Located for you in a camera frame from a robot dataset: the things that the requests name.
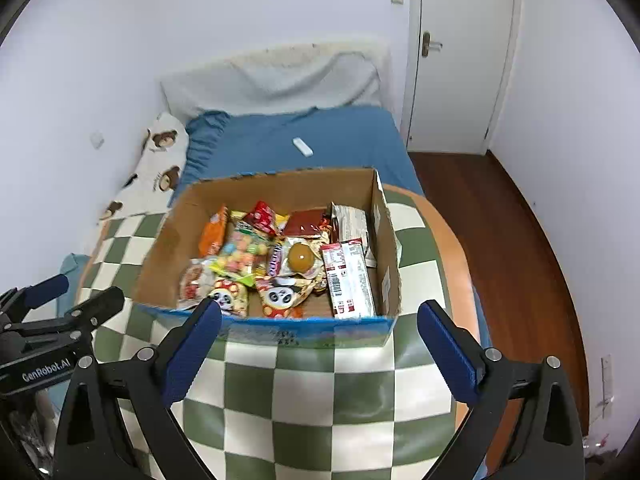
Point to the blue bed sheet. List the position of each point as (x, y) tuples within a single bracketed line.
[(280, 135)]

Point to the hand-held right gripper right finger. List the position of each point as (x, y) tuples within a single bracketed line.
[(450, 350)]

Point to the dark red snack packet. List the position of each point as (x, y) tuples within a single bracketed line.
[(305, 222)]

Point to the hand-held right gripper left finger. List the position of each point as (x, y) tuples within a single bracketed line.
[(192, 350)]

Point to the bear print pillow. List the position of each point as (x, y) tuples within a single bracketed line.
[(157, 170)]

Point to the green white checkered blanket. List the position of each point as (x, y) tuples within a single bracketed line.
[(310, 400)]

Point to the small white remote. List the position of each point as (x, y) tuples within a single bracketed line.
[(302, 146)]

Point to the red white snack packet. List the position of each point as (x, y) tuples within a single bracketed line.
[(195, 282)]

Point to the panda print snack packet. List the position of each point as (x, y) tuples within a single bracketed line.
[(280, 299), (227, 297)]

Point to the silver snack packet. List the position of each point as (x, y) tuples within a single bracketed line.
[(351, 222)]

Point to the white door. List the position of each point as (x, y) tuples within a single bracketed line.
[(465, 55)]

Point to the colourful candy packet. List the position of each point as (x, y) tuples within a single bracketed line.
[(242, 254)]

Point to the orange snack packet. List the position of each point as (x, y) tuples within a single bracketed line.
[(212, 234)]

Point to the white headboard cover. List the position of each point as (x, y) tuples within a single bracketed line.
[(280, 80)]

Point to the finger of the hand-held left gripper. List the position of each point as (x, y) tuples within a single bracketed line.
[(97, 305), (47, 287)]

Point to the cardboard box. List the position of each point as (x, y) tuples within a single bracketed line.
[(370, 210)]

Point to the clear packet with brown egg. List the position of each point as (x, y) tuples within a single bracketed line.
[(300, 257)]

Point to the purple snack packet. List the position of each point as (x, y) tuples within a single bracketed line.
[(275, 260)]

